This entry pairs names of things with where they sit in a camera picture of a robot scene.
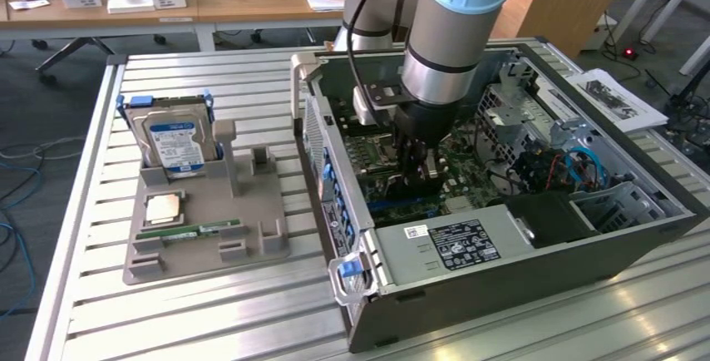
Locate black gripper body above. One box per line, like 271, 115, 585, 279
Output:
391, 101, 459, 144

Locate green graphics card black cooler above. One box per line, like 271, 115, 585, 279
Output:
363, 171, 444, 202

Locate CPU socket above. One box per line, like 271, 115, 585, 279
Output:
371, 132, 402, 167

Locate installed green RAM stick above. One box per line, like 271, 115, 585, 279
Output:
358, 165, 400, 179

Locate green motherboard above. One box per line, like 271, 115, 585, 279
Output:
326, 98, 511, 229

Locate blue expansion slot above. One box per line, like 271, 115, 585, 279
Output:
366, 197, 423, 212

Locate silver chipset heatsink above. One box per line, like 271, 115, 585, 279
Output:
443, 196, 479, 215

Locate perforated metal disk bay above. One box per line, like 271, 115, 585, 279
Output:
475, 82, 559, 152

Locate grey power supply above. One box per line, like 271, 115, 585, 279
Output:
371, 204, 537, 288

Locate black fan shroud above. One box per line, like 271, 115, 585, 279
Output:
505, 191, 603, 250

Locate printed paper stack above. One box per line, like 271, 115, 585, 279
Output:
546, 67, 671, 134

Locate dark grey PC case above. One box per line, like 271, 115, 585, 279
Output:
290, 42, 710, 354

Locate wooden cabinet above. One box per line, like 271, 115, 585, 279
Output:
485, 0, 639, 58

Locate open metal disk bay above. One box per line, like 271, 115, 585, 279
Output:
569, 180, 667, 235

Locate loose green RAM stick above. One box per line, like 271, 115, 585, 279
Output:
135, 221, 244, 240

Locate hard disk with blue rails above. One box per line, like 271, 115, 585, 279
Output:
115, 89, 216, 179

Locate grey parts rack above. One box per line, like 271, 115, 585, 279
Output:
122, 119, 294, 286

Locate copper-topped CPU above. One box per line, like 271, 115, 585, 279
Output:
144, 194, 184, 225

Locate black tripod stand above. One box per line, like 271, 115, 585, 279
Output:
646, 23, 710, 146

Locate wooden desk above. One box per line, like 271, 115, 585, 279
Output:
0, 0, 503, 52

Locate black desk leg with casters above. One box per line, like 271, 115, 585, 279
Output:
33, 36, 168, 86

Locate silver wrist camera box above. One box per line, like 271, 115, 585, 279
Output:
351, 81, 411, 126

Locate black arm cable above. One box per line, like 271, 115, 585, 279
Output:
344, 0, 387, 127

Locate red data wire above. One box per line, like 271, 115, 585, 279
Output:
546, 153, 562, 190

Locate blue data wire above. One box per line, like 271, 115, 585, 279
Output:
563, 146, 613, 190

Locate white floor cable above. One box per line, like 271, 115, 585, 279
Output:
0, 134, 84, 161

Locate blue floor cable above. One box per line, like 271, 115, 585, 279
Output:
0, 161, 44, 320

